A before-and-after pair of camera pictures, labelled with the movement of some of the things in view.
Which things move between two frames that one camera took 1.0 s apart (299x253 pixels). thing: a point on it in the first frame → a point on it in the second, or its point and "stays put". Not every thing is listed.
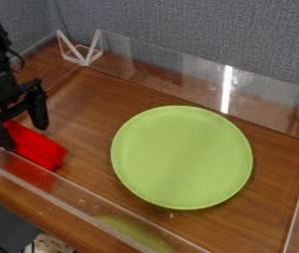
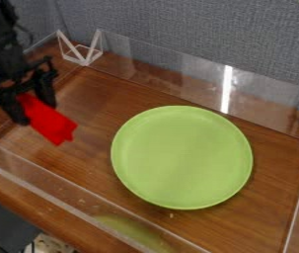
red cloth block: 35,144 → 47,119
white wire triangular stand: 78,52 stays put
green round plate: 181,157 stays put
